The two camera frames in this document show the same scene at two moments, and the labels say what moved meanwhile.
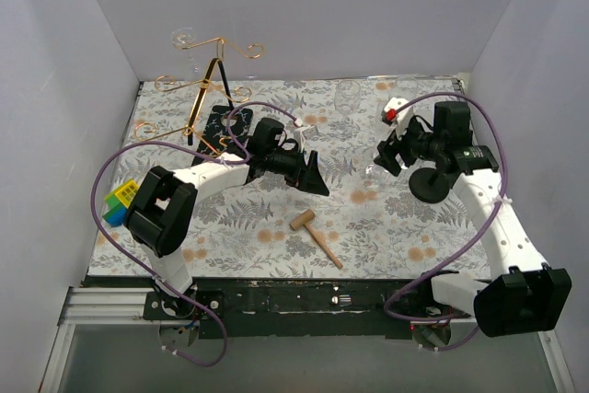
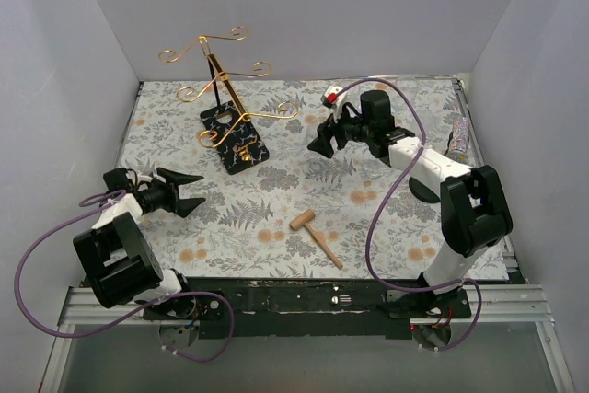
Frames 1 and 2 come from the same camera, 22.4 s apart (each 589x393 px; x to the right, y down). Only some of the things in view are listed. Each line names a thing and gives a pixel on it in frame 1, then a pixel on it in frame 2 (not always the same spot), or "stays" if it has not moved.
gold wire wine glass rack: (147, 132) to (210, 138)
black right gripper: (396, 150) to (336, 132)
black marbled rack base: (215, 140) stays
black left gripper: (303, 172) to (171, 192)
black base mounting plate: (371, 306) stays
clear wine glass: (375, 174) to (318, 167)
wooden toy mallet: (303, 220) stays
